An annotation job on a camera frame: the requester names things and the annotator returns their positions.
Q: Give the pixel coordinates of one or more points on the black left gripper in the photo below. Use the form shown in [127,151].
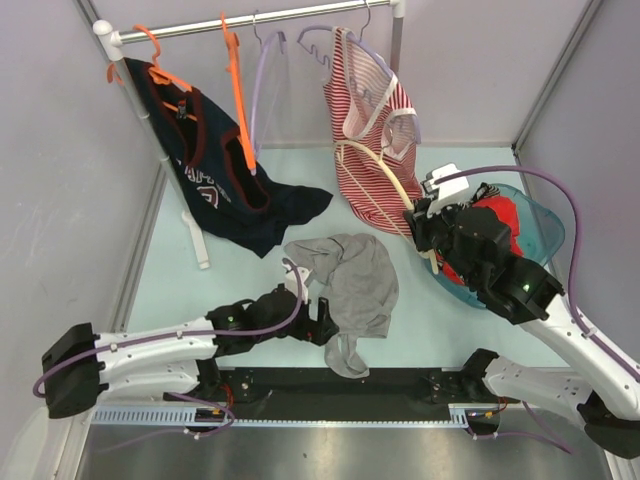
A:
[315,331]

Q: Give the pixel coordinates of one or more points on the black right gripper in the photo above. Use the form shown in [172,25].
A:
[420,222]

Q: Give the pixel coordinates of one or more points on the cream plastic hanger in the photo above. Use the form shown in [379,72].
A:
[338,149]

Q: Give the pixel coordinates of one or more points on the grey tank top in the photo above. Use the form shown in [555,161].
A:
[361,285]

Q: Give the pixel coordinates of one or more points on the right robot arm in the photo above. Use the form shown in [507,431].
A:
[604,398]

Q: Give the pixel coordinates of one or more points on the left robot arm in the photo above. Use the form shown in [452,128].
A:
[177,363]

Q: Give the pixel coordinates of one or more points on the navy blue tank top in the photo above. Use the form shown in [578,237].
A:
[223,197]

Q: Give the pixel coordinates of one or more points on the red white striped tank top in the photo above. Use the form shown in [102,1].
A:
[369,108]

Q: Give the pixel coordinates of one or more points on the orange hanger with navy top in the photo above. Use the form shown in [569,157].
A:
[162,77]

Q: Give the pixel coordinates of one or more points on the lilac hanger with striped top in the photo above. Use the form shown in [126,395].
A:
[370,50]

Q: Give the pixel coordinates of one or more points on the empty lilac plastic hanger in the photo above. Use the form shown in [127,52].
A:
[268,84]

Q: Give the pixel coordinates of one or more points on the empty orange plastic hanger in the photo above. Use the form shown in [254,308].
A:
[232,45]

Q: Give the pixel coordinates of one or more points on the red garment in basket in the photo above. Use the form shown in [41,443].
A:
[506,212]

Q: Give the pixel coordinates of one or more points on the black white striped garment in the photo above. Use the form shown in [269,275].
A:
[484,191]

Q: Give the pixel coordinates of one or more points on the teal translucent plastic basket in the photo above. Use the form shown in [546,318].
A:
[542,232]

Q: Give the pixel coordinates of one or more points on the white rack foot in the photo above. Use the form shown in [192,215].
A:
[197,239]

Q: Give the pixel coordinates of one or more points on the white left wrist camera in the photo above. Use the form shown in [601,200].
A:
[295,279]

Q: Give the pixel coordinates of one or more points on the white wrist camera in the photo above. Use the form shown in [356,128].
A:
[295,279]
[450,191]

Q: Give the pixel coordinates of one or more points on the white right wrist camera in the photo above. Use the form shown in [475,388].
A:
[450,191]

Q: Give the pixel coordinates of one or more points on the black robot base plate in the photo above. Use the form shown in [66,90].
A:
[314,393]

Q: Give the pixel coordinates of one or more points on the white slotted cable duct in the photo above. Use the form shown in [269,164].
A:
[192,416]

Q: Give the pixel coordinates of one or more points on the metal clothes rail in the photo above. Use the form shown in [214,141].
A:
[112,41]

